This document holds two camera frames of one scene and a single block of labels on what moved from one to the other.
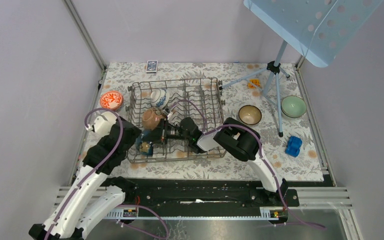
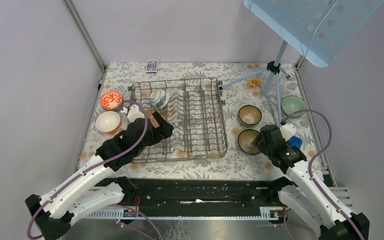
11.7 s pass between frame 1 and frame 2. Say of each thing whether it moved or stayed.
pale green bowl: stayed
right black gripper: moved
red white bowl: stayed
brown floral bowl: stayed
